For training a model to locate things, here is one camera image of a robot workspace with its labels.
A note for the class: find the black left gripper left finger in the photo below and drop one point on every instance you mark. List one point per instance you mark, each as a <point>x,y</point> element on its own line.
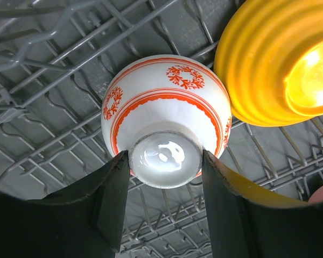
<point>84,219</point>

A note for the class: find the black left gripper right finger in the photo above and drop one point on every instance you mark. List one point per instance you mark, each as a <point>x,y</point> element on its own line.
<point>246,220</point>

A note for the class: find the white orange patterned bowl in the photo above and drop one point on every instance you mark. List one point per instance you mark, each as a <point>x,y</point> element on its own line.
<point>165,111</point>

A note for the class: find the yellow ribbed bowl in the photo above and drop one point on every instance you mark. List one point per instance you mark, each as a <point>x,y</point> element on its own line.
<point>270,58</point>

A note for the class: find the grey wire dish rack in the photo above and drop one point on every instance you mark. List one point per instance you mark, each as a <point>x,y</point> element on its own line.
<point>50,104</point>

